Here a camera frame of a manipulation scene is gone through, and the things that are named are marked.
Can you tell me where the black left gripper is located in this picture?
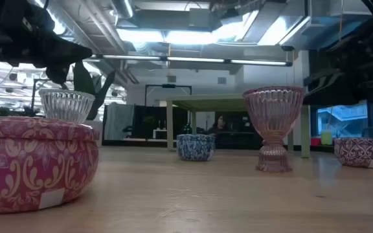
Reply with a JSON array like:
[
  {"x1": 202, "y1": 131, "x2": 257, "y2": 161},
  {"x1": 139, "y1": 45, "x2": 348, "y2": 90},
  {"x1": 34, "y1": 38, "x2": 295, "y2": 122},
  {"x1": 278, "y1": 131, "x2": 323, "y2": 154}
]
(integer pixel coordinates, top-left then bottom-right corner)
[{"x1": 0, "y1": 0, "x2": 94, "y2": 86}]

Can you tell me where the person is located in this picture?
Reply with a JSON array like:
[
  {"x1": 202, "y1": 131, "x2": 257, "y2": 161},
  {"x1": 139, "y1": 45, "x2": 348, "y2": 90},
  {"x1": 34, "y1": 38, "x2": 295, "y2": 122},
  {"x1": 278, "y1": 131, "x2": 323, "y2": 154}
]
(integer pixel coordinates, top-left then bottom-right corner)
[{"x1": 207, "y1": 115, "x2": 229, "y2": 135}]

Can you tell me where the purple patterned candle tin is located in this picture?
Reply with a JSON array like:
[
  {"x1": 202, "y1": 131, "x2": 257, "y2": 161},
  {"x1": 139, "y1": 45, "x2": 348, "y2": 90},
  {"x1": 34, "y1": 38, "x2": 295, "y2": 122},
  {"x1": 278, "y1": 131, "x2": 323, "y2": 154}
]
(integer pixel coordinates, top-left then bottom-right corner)
[{"x1": 333, "y1": 137, "x2": 373, "y2": 170}]

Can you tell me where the pink ribbed glass candle holder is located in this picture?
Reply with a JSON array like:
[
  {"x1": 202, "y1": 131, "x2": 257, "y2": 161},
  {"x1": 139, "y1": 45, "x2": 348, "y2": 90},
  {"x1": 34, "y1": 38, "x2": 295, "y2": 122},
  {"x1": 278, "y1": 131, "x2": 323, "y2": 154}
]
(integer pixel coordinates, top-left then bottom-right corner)
[{"x1": 242, "y1": 85, "x2": 305, "y2": 173}]

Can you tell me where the green snake plant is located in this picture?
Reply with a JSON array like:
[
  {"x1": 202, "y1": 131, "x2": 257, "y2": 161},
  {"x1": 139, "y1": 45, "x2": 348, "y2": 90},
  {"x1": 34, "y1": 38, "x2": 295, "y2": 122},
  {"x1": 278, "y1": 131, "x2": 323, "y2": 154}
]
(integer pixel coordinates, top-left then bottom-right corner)
[{"x1": 62, "y1": 60, "x2": 116, "y2": 121}]

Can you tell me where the black overhead rig frame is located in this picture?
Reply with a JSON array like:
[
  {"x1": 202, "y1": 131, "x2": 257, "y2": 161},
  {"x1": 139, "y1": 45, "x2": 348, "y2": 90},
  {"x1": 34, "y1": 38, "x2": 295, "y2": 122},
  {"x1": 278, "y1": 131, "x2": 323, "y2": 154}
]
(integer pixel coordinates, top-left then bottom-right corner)
[{"x1": 144, "y1": 83, "x2": 193, "y2": 143}]

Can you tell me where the green perforated metal shelf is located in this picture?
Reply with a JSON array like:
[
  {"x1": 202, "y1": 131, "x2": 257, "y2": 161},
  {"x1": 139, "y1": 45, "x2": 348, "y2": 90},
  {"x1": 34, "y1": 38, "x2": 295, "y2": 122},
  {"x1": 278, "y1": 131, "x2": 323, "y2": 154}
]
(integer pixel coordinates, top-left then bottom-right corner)
[{"x1": 165, "y1": 93, "x2": 311, "y2": 159}]

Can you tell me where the green translucent container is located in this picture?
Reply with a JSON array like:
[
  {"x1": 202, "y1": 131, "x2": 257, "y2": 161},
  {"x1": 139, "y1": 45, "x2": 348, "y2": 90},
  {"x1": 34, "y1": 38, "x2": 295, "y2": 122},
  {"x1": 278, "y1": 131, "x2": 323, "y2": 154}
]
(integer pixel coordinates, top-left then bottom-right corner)
[{"x1": 321, "y1": 129, "x2": 333, "y2": 146}]

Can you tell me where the grey fabric cover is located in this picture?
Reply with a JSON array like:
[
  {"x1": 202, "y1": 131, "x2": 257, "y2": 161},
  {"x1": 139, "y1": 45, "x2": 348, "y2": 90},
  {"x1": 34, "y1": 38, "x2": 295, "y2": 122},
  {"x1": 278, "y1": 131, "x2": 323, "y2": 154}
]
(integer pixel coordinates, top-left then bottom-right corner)
[{"x1": 104, "y1": 102, "x2": 135, "y2": 140}]

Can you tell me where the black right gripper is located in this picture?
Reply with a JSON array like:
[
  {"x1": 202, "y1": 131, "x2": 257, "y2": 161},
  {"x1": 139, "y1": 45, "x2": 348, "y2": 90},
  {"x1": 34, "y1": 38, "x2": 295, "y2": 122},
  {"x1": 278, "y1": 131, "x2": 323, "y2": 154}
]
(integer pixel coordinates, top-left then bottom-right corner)
[{"x1": 302, "y1": 9, "x2": 373, "y2": 106}]

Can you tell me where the clear ribbed glass candle holder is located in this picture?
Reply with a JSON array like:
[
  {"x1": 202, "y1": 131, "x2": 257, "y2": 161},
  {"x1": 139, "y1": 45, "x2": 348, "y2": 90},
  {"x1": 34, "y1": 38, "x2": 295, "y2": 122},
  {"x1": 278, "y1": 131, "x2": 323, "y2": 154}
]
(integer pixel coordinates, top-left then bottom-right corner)
[{"x1": 38, "y1": 89, "x2": 96, "y2": 124}]

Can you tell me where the long ceiling light bar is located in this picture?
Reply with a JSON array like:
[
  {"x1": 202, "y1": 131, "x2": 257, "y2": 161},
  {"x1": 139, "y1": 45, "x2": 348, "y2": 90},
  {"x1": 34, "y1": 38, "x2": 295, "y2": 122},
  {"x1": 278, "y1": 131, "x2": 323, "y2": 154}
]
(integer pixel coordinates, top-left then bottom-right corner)
[{"x1": 82, "y1": 54, "x2": 293, "y2": 67}]

